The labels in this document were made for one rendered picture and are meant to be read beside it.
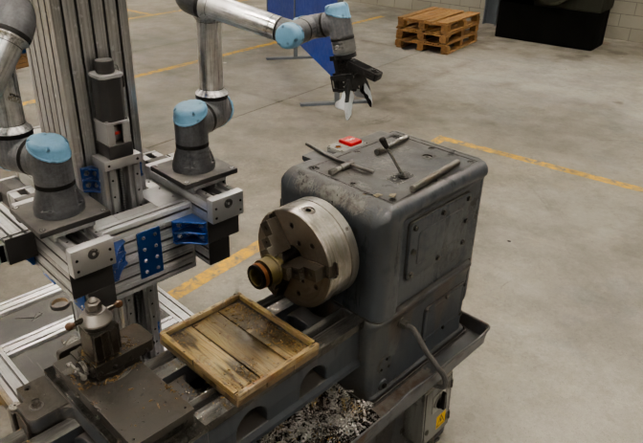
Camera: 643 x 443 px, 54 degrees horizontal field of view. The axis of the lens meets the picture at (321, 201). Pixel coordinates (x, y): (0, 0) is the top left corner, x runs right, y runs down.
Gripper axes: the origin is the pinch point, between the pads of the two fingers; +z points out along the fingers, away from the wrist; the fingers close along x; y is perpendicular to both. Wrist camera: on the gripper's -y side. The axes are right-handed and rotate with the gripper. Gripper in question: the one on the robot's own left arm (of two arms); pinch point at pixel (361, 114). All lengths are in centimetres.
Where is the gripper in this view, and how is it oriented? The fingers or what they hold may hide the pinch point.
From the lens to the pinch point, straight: 206.8
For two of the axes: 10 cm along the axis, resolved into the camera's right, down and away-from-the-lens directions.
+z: 2.0, 9.2, 3.5
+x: -5.6, 4.0, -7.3
